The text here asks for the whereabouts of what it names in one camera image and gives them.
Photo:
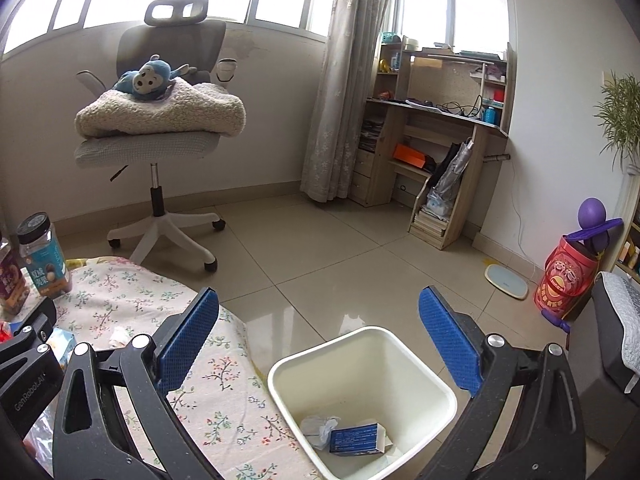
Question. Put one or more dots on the purple label nut jar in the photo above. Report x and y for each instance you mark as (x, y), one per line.
(14, 290)

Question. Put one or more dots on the blue white milk carton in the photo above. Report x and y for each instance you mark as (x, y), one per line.
(62, 343)

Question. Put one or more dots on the cream fleece blanket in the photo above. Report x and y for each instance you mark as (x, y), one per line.
(203, 107)

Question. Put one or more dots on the red gift bucket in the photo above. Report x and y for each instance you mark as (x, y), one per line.
(568, 273)

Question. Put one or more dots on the purple toy ball figure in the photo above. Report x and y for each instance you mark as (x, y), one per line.
(595, 226)

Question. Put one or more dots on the floral tablecloth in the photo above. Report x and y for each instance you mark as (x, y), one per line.
(206, 371)

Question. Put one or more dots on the white bathroom scale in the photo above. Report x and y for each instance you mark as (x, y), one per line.
(507, 281)

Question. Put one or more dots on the beige curtain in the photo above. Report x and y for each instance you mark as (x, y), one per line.
(346, 75)

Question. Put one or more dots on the clear plastic bag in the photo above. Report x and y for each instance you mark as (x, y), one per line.
(317, 430)

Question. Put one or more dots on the blue monkey plush toy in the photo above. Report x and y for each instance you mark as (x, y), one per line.
(153, 80)

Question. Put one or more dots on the blue box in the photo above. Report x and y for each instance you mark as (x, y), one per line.
(368, 439)

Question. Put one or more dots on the orange box on desk shelf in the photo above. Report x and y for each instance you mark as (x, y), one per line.
(409, 156)

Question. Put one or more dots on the green potted plant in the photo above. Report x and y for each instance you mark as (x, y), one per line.
(618, 116)

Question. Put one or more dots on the white trash bin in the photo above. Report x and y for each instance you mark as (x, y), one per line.
(368, 375)

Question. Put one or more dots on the silver bag under desk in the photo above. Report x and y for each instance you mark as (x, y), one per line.
(444, 185)

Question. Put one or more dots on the wooden desk with shelves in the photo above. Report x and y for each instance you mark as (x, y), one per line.
(430, 99)

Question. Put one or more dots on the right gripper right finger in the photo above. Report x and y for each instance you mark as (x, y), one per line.
(523, 418)

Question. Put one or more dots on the teal label nut jar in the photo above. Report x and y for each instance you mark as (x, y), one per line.
(43, 256)

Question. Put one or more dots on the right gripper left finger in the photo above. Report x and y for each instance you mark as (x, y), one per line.
(114, 420)

